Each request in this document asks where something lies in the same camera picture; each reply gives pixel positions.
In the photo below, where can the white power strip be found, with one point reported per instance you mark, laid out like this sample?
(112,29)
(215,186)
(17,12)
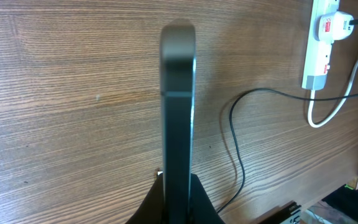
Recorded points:
(318,52)

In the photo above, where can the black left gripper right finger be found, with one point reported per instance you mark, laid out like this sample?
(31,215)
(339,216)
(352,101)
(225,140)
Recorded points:
(201,208)

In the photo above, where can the white USB charger plug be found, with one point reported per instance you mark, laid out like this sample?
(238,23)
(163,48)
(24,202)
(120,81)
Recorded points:
(334,26)

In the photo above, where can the Galaxy smartphone with teal screen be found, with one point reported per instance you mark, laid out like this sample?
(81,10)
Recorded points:
(177,90)

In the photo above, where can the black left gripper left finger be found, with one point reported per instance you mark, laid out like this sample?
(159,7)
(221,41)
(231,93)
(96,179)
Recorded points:
(151,210)

